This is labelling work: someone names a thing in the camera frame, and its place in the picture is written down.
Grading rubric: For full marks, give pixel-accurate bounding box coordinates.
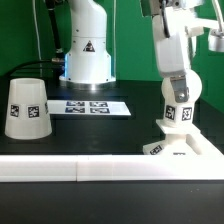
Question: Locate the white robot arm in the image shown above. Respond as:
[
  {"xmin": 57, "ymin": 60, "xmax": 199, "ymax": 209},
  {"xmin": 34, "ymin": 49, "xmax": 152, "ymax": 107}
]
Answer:
[{"xmin": 59, "ymin": 0, "xmax": 203, "ymax": 103}]

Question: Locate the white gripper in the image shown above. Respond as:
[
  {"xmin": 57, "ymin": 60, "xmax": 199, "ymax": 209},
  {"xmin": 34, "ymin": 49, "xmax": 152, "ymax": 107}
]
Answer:
[{"xmin": 152, "ymin": 7, "xmax": 203, "ymax": 103}]

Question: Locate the white marker tag sheet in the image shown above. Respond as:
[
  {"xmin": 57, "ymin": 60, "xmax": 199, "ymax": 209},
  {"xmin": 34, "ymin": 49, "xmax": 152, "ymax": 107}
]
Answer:
[{"xmin": 48, "ymin": 100, "xmax": 131, "ymax": 116}]

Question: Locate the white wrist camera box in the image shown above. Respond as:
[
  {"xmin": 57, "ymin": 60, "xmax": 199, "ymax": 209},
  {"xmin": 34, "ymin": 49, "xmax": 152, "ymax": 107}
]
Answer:
[{"xmin": 201, "ymin": 19, "xmax": 224, "ymax": 52}]

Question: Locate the white L-shaped fence wall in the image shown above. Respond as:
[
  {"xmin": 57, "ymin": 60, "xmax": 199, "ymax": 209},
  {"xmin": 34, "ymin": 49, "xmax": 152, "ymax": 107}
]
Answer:
[{"xmin": 0, "ymin": 131, "xmax": 224, "ymax": 182}]

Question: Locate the white lamp base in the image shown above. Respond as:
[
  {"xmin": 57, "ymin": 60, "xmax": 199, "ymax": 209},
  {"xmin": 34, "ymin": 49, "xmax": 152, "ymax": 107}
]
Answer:
[{"xmin": 143, "ymin": 119, "xmax": 200, "ymax": 156}]

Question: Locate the black cable on table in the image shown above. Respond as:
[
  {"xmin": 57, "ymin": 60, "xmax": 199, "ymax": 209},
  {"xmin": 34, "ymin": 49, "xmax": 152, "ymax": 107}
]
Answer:
[{"xmin": 9, "ymin": 59, "xmax": 65, "ymax": 76}]

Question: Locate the white lamp bulb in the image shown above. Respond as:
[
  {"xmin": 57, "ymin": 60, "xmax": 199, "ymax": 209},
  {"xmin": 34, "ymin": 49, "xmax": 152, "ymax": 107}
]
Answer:
[{"xmin": 162, "ymin": 70, "xmax": 202, "ymax": 127}]

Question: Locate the black hose behind robot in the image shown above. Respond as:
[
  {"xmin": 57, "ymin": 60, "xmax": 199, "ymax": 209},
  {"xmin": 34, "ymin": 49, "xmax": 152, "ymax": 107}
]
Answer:
[{"xmin": 44, "ymin": 0, "xmax": 64, "ymax": 54}]

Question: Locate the white lamp shade cone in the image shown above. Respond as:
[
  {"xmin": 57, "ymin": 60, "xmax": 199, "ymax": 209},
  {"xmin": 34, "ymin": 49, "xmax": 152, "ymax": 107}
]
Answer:
[{"xmin": 5, "ymin": 78, "xmax": 52, "ymax": 140}]

